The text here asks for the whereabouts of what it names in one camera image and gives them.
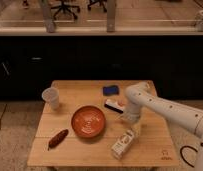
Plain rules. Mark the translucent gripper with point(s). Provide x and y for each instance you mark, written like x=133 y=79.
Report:
x=136 y=127

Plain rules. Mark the white carton bottle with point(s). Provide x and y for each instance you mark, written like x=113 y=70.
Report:
x=123 y=143

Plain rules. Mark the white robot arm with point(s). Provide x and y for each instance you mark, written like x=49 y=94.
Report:
x=189 y=118

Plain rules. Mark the blue sponge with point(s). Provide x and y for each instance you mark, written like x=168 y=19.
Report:
x=110 y=90

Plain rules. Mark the orange bowl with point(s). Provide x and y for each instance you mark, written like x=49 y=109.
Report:
x=88 y=122

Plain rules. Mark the wooden table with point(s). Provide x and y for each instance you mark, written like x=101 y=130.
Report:
x=154 y=147

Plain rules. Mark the brown sausage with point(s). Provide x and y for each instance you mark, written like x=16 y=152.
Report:
x=58 y=138

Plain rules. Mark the translucent plastic cup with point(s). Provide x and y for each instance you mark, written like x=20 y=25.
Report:
x=51 y=96

